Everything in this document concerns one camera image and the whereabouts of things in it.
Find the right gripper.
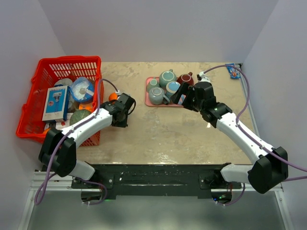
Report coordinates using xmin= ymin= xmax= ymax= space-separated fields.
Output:
xmin=170 ymin=82 xmax=204 ymax=113

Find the blue butterfly mug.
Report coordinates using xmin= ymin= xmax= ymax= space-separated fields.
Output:
xmin=165 ymin=81 xmax=180 ymax=104

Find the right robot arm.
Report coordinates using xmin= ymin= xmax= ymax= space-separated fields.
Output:
xmin=171 ymin=81 xmax=288 ymax=194

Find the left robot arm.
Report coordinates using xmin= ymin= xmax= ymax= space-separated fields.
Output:
xmin=38 ymin=93 xmax=136 ymax=188

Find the dark red mug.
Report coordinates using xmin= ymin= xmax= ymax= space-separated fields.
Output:
xmin=177 ymin=72 xmax=194 ymax=85

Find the grey-blue mug front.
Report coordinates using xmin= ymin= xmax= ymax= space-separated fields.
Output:
xmin=149 ymin=87 xmax=170 ymax=105

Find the teal mug back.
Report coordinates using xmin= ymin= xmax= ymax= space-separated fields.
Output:
xmin=159 ymin=69 xmax=177 ymax=89

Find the small teal mug left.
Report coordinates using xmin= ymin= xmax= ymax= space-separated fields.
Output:
xmin=146 ymin=78 xmax=160 ymax=92

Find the orange fruit on table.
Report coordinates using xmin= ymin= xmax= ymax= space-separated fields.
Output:
xmin=108 ymin=92 xmax=118 ymax=102

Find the pink tray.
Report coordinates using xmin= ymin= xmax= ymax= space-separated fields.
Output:
xmin=144 ymin=77 xmax=185 ymax=107

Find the green melon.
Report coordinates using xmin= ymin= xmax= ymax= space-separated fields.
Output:
xmin=70 ymin=109 xmax=91 ymax=126

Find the blue white plastic bag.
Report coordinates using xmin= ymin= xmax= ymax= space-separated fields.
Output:
xmin=70 ymin=77 xmax=94 ymax=103

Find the blue snack packet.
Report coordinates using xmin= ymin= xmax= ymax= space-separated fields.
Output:
xmin=226 ymin=63 xmax=241 ymax=79

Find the blue product box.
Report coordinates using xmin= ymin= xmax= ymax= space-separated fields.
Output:
xmin=42 ymin=85 xmax=70 ymax=122

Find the round tin can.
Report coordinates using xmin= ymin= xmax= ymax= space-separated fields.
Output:
xmin=54 ymin=78 xmax=73 ymax=87

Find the red plastic basket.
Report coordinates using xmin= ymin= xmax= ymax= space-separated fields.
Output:
xmin=16 ymin=56 xmax=104 ymax=144

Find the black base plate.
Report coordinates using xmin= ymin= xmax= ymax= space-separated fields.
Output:
xmin=71 ymin=164 xmax=242 ymax=201

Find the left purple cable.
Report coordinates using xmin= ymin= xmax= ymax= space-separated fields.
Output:
xmin=34 ymin=78 xmax=120 ymax=206

